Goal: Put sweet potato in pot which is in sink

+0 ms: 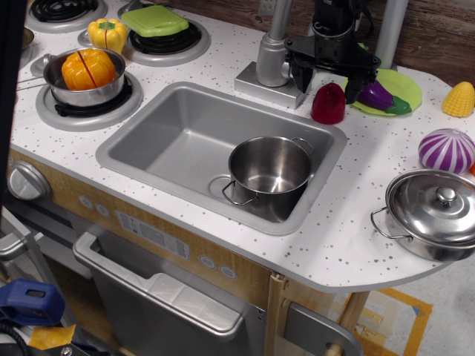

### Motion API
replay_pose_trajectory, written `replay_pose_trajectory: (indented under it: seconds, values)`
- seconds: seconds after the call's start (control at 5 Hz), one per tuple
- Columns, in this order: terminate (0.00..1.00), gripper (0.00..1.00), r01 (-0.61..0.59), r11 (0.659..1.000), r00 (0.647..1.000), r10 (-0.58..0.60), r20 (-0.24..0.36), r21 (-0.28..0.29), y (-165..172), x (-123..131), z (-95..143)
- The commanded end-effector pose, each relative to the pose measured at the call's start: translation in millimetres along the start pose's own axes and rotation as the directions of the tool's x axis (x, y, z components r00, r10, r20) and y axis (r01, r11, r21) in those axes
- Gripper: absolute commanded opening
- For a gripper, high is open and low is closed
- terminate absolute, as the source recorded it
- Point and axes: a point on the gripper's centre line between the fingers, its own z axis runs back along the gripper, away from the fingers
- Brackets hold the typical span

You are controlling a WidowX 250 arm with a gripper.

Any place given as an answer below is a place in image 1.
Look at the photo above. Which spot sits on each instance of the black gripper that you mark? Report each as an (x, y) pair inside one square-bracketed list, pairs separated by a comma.
[(331, 51)]

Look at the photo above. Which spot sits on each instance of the red toy sweet potato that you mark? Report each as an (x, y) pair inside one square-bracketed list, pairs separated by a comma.
[(329, 104)]

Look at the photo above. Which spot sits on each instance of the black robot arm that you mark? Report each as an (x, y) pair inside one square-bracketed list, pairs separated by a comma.
[(337, 15)]

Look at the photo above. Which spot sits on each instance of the steel pot in sink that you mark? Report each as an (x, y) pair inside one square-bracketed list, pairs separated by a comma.
[(270, 170)]

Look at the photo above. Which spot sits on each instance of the grey toy sink basin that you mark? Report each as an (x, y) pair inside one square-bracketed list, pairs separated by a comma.
[(181, 141)]

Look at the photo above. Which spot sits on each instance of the steel pot with lid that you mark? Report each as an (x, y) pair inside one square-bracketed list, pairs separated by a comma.
[(430, 213)]

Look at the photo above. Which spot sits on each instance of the purple toy eggplant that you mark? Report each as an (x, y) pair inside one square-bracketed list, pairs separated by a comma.
[(374, 95)]

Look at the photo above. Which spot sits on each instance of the silver toy faucet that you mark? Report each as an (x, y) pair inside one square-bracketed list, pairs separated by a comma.
[(269, 77)]

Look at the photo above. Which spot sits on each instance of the light green plate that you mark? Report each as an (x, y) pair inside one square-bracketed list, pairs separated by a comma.
[(398, 85)]

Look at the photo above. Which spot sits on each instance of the silver vertical pole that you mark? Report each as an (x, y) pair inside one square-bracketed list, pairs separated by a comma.
[(389, 33)]

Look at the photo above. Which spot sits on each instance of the yellow toy corn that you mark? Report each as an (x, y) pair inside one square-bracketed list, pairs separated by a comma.
[(460, 100)]

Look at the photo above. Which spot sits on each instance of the purple striped toy onion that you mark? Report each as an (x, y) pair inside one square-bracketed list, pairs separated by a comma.
[(448, 150)]

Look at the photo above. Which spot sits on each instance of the back right stove burner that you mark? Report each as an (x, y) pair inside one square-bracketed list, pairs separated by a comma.
[(168, 51)]

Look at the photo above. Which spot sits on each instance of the stove burner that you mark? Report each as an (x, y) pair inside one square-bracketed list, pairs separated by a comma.
[(63, 16), (81, 119), (168, 51)]

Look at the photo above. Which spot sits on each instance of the green cutting board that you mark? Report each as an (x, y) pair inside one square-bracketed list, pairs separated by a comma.
[(154, 21)]

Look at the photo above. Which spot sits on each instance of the yellow toy bell pepper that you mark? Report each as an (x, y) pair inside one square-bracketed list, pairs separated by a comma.
[(110, 34)]

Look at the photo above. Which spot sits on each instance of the orange toy pumpkin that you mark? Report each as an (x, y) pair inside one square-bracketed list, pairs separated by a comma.
[(88, 69)]

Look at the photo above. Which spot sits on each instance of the front left stove burner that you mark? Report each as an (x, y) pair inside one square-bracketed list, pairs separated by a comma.
[(81, 119)]

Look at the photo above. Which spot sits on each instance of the grey rounded cabinet door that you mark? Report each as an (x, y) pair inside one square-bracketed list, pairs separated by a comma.
[(315, 333)]

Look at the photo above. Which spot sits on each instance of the steel saucepan on burner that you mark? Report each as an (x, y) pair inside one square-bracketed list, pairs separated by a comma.
[(52, 75)]

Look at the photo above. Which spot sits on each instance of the back left stove burner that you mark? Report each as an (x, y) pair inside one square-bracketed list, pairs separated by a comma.
[(63, 16)]

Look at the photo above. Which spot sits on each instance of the silver dishwasher door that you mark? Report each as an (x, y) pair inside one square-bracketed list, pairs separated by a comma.
[(158, 308)]

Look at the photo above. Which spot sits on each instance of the silver oven knob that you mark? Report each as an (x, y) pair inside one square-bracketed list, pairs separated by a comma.
[(25, 182)]

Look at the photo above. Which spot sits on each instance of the blue clamp tool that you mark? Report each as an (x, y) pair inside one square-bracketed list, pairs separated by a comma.
[(31, 303)]

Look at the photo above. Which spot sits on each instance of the black foreground post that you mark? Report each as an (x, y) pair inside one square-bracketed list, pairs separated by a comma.
[(12, 28)]

